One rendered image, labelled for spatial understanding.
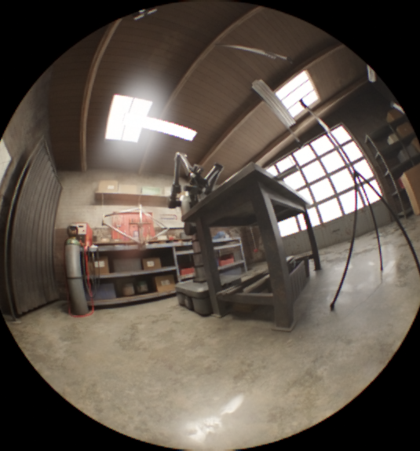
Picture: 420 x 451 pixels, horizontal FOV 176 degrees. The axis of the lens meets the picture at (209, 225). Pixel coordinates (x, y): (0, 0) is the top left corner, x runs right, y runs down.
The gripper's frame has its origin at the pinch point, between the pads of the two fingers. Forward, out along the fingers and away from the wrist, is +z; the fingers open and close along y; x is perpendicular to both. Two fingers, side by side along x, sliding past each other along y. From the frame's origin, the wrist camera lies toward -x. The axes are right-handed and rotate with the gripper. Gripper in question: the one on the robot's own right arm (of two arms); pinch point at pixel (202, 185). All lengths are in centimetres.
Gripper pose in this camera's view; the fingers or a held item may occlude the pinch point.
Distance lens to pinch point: 101.7
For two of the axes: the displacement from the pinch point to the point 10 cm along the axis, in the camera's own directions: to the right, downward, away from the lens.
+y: 8.1, -0.3, 5.8
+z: 4.4, 6.7, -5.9
